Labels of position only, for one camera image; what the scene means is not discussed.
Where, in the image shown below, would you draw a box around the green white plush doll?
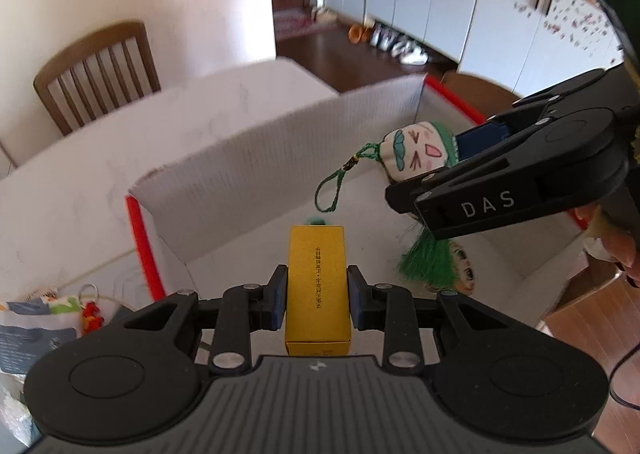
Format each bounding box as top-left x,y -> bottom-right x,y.
378,122 -> 459,183

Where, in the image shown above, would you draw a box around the green tassel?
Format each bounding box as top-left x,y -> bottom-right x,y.
398,228 -> 458,292

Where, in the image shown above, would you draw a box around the yellow small box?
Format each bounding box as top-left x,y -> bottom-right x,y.
284,226 -> 352,356

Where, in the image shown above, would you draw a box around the cartoon face sticker charm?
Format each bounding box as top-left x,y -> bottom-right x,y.
426,240 -> 476,296

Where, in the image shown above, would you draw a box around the red keychain figure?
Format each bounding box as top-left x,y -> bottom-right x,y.
81,301 -> 104,335

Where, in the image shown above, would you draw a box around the blue grey paper packet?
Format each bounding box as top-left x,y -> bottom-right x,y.
0,296 -> 81,375

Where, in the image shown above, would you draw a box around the person's right hand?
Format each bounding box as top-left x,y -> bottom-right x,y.
575,204 -> 639,288

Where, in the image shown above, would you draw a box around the red cardboard shoe box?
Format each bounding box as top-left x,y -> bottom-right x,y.
124,72 -> 616,325

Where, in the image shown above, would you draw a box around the white shoes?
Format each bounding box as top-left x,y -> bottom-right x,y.
370,25 -> 430,66

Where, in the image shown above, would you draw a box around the orange slippers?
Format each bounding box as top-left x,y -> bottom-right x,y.
347,24 -> 374,44

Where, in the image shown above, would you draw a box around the red patterned rug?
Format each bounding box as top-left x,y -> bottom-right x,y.
273,9 -> 338,42

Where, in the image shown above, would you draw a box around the wooden dining chair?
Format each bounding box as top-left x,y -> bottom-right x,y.
32,20 -> 162,136

